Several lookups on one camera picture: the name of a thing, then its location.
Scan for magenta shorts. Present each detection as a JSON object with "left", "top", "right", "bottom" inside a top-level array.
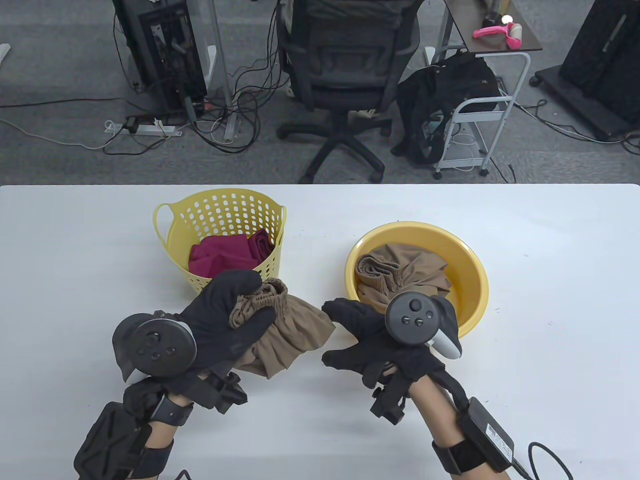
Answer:
[{"left": 188, "top": 229, "right": 275, "bottom": 278}]

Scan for black bag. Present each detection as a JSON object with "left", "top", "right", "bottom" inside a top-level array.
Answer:
[{"left": 391, "top": 50, "right": 501, "bottom": 166}]

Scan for yellow plastic basin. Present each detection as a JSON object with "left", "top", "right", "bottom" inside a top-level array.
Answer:
[{"left": 344, "top": 221, "right": 490, "bottom": 340}]

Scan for person's left hand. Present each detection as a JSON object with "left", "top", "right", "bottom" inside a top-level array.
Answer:
[{"left": 124, "top": 270, "right": 277, "bottom": 417}]

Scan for white floor cable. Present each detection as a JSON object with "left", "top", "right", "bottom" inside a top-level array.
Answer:
[{"left": 0, "top": 117, "right": 108, "bottom": 150}]

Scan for person's left forearm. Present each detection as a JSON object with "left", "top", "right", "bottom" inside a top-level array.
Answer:
[{"left": 145, "top": 395, "right": 196, "bottom": 453}]

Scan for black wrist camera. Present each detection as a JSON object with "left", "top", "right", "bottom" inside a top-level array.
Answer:
[
  {"left": 200, "top": 372, "right": 248, "bottom": 415},
  {"left": 370, "top": 367, "right": 416, "bottom": 426}
]

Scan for pink plastic tool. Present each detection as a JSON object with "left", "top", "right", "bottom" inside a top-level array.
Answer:
[{"left": 473, "top": 22, "right": 523, "bottom": 50}]

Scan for grey VR controller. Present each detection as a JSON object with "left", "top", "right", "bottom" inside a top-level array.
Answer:
[
  {"left": 112, "top": 312, "right": 197, "bottom": 383},
  {"left": 385, "top": 292, "right": 462, "bottom": 360}
]

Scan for wide black forearm strap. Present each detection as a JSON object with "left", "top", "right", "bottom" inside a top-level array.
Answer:
[{"left": 132, "top": 440, "right": 176, "bottom": 478}]

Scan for black looped cable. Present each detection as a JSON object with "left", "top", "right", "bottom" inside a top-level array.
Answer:
[{"left": 512, "top": 442, "right": 573, "bottom": 480}]

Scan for black battery pack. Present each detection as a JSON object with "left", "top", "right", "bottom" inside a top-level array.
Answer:
[{"left": 460, "top": 397, "right": 516, "bottom": 473}]

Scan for white power strip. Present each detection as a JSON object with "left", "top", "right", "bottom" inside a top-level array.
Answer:
[{"left": 105, "top": 120, "right": 184, "bottom": 137}]

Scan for black wrist strap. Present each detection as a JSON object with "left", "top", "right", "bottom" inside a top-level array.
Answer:
[
  {"left": 431, "top": 437, "right": 481, "bottom": 476},
  {"left": 150, "top": 395, "right": 195, "bottom": 427}
]

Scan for grey desk leg post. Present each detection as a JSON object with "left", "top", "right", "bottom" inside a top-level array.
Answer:
[{"left": 206, "top": 0, "right": 237, "bottom": 142}]

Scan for black computer tower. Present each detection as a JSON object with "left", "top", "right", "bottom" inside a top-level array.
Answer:
[{"left": 112, "top": 0, "right": 209, "bottom": 119}]

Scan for black mesh office chair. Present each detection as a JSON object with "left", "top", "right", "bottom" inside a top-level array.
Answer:
[{"left": 276, "top": 0, "right": 423, "bottom": 185}]

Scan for yellow perforated plastic basket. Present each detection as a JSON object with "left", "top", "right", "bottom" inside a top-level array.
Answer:
[{"left": 153, "top": 188, "right": 288, "bottom": 296}]

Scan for black forearm brace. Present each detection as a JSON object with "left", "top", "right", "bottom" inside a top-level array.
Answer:
[{"left": 74, "top": 402, "right": 151, "bottom": 480}]

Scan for bundle of black cables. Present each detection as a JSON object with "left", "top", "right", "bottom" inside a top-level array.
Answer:
[{"left": 192, "top": 0, "right": 293, "bottom": 155}]

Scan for brown shorts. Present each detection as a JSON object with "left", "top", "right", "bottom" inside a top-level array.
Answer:
[
  {"left": 355, "top": 244, "right": 453, "bottom": 307},
  {"left": 229, "top": 279, "right": 336, "bottom": 379}
]

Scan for white cart with brown top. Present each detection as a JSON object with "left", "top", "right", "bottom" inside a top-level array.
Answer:
[{"left": 431, "top": 0, "right": 544, "bottom": 180}]

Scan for black wheeled cabinet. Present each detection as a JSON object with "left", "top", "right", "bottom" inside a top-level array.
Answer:
[{"left": 530, "top": 0, "right": 640, "bottom": 142}]

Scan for person's right hand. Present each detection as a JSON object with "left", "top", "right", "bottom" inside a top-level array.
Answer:
[{"left": 321, "top": 298, "right": 446, "bottom": 396}]

